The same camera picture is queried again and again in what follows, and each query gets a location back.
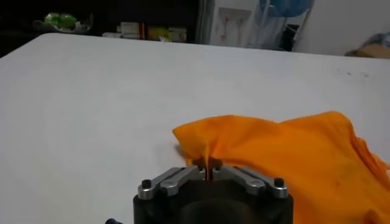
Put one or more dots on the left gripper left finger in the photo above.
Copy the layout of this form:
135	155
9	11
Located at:
173	181

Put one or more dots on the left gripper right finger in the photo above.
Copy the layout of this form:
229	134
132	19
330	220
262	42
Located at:
250	181

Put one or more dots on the orange t-shirt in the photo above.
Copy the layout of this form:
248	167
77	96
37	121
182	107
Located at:
289	158

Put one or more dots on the grey striped clothes pile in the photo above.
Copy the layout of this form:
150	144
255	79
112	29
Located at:
379	39

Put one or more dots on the white green medicine box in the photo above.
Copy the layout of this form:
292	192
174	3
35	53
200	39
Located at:
177	34

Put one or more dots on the yellow green medicine box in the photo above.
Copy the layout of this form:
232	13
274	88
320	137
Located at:
158	33

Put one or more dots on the white box red stripe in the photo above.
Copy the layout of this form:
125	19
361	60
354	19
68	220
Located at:
131	30

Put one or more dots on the white water dispenser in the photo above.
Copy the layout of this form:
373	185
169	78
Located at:
233	24

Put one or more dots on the low flat white box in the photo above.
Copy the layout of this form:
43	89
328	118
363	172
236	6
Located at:
112	35

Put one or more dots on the blue water jug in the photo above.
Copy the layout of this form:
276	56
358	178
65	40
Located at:
285	7

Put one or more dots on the steel bowl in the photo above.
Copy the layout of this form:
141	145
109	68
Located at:
82	28

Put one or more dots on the black shelving unit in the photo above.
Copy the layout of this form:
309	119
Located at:
100	9

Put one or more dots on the green plastic packets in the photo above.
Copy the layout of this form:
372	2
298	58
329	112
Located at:
61	20

